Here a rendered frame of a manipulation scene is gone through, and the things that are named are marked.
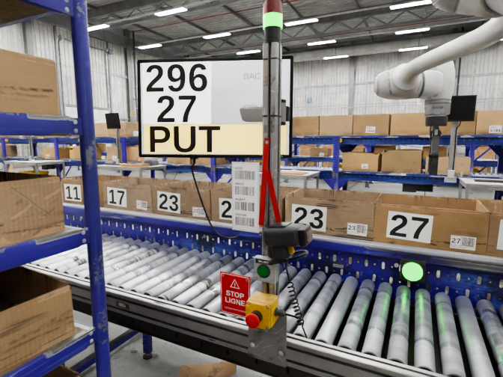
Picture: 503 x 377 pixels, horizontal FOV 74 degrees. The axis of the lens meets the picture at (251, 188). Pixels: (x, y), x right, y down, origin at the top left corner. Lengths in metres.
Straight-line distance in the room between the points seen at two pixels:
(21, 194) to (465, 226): 1.36
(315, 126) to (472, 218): 4.92
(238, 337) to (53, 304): 0.58
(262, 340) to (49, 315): 0.59
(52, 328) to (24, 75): 0.43
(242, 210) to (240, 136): 0.23
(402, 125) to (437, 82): 4.51
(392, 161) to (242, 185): 4.89
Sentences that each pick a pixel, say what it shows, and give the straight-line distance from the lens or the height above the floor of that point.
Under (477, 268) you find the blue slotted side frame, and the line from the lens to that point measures 1.45.
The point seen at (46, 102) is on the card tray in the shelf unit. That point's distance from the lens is 0.68.
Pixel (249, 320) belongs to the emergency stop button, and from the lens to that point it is 0.92.
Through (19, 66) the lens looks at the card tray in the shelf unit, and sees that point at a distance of 0.67.
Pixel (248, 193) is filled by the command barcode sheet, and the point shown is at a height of 1.16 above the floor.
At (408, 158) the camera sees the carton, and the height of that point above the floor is 1.02.
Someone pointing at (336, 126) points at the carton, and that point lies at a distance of 6.08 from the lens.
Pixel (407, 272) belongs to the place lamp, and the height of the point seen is 0.81.
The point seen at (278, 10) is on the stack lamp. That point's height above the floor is 1.62.
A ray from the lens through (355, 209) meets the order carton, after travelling 1.47.
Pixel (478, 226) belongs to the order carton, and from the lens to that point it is 1.47.
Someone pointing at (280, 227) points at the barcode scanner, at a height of 1.09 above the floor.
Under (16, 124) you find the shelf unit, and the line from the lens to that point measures 0.62.
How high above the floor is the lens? 1.30
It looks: 8 degrees down
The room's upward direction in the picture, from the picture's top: straight up
